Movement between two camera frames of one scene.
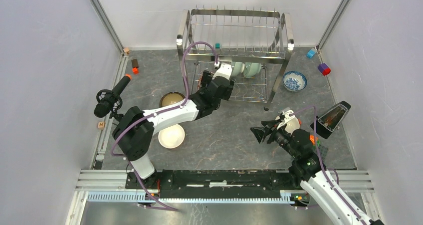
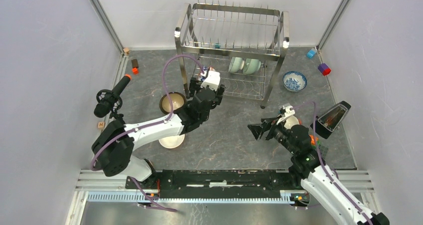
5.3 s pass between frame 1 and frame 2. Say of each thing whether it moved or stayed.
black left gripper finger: moved
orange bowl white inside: stayed
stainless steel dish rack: stayed
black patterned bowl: stayed
